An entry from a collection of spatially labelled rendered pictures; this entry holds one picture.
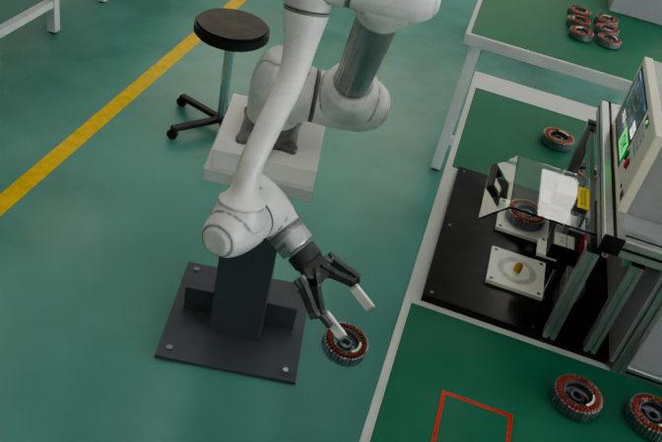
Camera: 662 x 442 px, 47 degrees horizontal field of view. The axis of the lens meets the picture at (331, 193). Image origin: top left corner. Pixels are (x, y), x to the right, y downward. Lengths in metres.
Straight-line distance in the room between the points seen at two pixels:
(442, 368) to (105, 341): 1.31
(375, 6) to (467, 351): 0.82
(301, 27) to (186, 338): 1.40
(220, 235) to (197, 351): 1.13
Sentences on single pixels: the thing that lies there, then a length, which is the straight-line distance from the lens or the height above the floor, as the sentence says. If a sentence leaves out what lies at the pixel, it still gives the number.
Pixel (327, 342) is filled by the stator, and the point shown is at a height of 0.70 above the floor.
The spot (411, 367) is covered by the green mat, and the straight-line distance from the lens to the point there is 1.76.
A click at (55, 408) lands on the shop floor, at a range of 2.54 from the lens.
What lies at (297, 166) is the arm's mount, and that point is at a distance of 2.16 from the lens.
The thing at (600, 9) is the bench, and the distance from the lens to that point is 4.27.
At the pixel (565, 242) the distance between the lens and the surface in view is 2.01.
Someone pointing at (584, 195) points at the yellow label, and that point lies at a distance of 1.93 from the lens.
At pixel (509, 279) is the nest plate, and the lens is 2.04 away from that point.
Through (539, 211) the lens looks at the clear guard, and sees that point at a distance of 1.81.
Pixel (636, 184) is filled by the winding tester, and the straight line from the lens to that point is 1.79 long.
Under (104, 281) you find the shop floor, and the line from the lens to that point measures 2.91.
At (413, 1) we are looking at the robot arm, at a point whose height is 1.46.
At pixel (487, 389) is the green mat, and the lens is 1.79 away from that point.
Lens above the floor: 2.02
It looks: 36 degrees down
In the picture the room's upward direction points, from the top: 13 degrees clockwise
